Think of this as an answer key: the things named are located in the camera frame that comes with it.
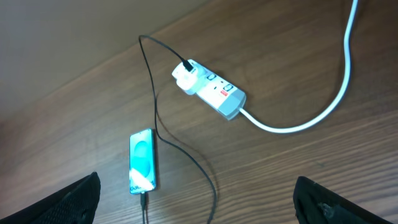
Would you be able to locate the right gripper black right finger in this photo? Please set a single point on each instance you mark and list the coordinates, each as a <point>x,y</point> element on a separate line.
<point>315,204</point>

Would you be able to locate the white USB charger plug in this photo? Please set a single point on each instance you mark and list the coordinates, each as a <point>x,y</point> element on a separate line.
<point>187,80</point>

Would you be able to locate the white power extension strip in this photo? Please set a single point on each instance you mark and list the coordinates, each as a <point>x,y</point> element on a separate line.
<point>223,96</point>

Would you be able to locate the blue screen Galaxy smartphone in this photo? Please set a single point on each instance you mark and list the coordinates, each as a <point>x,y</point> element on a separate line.
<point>142,167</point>

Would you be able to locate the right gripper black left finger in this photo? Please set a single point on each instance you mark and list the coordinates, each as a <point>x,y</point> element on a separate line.
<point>74,204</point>

